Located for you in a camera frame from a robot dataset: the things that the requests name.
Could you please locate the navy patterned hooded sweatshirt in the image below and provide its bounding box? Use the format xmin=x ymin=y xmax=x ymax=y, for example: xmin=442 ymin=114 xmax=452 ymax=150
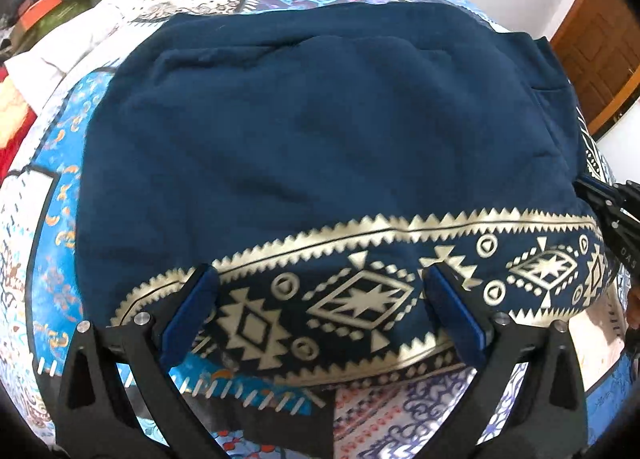
xmin=75 ymin=3 xmax=616 ymax=387

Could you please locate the blue patchwork quilt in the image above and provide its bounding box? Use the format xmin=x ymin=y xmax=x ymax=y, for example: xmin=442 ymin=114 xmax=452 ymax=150
xmin=1 ymin=0 xmax=639 ymax=458

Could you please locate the brown wooden wardrobe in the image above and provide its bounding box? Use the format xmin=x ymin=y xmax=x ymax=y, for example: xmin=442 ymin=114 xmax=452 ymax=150
xmin=551 ymin=0 xmax=639 ymax=134

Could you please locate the red plush toy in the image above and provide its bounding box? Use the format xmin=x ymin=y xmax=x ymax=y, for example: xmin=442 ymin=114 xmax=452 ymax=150
xmin=0 ymin=66 xmax=37 ymax=182

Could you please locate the orange box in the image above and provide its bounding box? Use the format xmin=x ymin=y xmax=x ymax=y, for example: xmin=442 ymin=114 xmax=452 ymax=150
xmin=16 ymin=0 xmax=63 ymax=31

